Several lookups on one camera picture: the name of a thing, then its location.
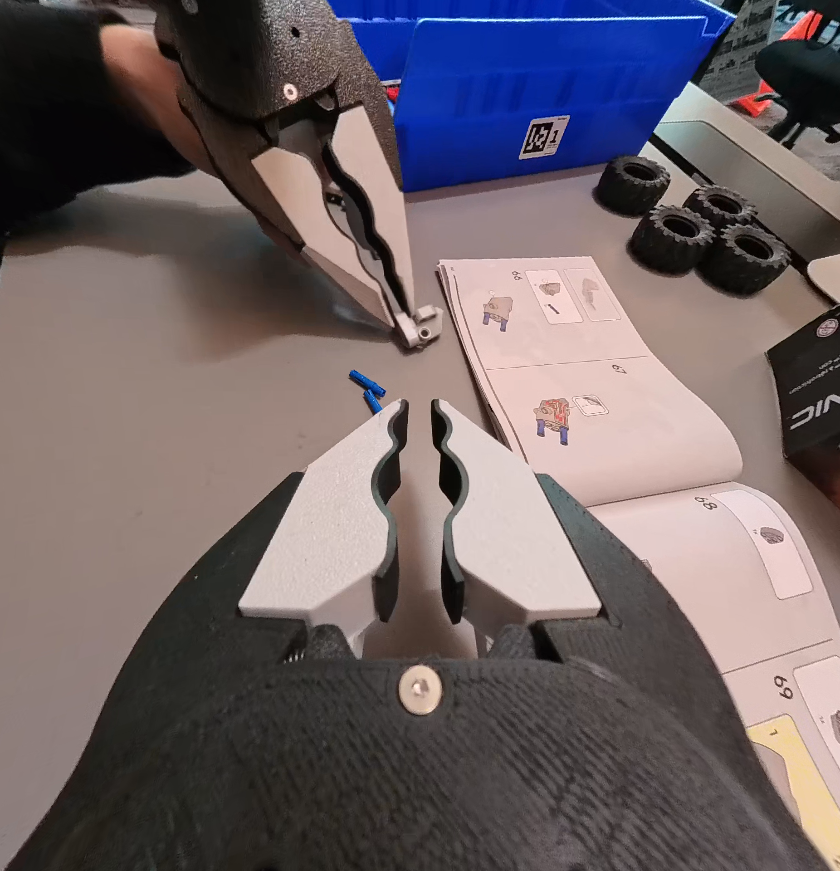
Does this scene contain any grey toy brick piece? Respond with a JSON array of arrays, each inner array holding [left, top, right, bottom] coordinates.
[[392, 305, 445, 351]]

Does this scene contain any black toy set box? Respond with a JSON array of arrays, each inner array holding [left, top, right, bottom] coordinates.
[[765, 293, 840, 526]]

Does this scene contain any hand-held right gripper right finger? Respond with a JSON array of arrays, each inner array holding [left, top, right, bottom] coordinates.
[[430, 399, 604, 626]]

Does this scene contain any person's left hand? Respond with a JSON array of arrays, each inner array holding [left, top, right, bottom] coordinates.
[[117, 29, 213, 174]]

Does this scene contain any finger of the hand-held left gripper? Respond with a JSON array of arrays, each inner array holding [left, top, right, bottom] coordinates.
[[322, 101, 418, 332], [250, 147, 395, 329]]

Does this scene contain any black office chair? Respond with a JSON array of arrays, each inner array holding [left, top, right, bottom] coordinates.
[[752, 12, 840, 148]]

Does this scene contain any white instruction booklet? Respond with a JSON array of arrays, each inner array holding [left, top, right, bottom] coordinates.
[[434, 254, 840, 871]]

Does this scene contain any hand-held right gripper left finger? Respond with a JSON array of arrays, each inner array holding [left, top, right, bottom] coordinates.
[[238, 399, 410, 624]]

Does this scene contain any blue storage bin square tag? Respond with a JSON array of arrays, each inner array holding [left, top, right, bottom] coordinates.
[[391, 16, 735, 194]]

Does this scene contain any grey desk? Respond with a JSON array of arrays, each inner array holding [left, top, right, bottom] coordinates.
[[0, 82, 840, 871]]

